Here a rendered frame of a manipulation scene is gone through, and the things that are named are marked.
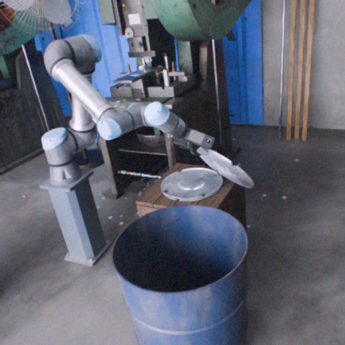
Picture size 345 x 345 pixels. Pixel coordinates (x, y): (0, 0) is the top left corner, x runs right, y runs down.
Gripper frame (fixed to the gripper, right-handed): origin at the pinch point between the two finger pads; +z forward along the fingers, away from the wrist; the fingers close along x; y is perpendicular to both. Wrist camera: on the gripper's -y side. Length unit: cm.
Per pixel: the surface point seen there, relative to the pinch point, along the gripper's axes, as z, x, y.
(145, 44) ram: 1, -52, 71
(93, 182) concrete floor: 51, 30, 125
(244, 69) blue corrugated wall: 115, -107, 85
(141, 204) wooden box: 2.8, 30.5, 25.3
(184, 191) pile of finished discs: 12.0, 17.7, 13.0
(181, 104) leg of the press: 24, -29, 48
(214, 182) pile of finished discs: 21.3, 8.3, 5.9
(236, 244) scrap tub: -3.3, 30.4, -28.6
